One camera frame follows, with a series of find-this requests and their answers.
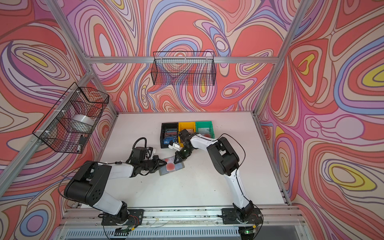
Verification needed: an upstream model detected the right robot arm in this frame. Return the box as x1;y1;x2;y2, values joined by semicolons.
168;130;255;222

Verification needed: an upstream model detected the green plastic bin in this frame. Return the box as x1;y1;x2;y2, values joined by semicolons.
195;121;215;139

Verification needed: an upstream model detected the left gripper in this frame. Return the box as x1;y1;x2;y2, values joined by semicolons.
138;156;167;174

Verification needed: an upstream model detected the aluminium front rail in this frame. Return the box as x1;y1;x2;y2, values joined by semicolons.
59;205;307;229

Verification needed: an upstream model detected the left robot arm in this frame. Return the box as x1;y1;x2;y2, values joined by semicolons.
64;147;168;226

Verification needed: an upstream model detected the wire basket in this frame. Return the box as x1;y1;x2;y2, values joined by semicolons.
151;51;217;86
33;83;110;154

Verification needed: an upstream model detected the white card red dot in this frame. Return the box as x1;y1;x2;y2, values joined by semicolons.
164;157;182;172

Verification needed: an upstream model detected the yellow plastic bin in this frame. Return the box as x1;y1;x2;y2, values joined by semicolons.
179;122;196;147

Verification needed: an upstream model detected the black plastic bin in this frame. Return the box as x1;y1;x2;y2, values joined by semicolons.
160;122;179;149

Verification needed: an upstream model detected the left wire basket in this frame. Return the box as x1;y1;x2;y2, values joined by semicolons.
33;83;110;154

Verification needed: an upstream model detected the white tape roll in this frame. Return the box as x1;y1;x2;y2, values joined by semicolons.
72;114;95;126

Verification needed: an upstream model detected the back wire basket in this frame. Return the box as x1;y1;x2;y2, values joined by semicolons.
151;51;217;86

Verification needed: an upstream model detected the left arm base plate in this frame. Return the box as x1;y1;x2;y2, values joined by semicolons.
98;209;144;227

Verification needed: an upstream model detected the blue card in bin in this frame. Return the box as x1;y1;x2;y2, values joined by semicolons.
163;137;178;145

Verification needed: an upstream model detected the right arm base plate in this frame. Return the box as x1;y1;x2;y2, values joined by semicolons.
218;208;264;226

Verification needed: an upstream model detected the grey card holder wallet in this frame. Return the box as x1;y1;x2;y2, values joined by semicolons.
159;156;185;176

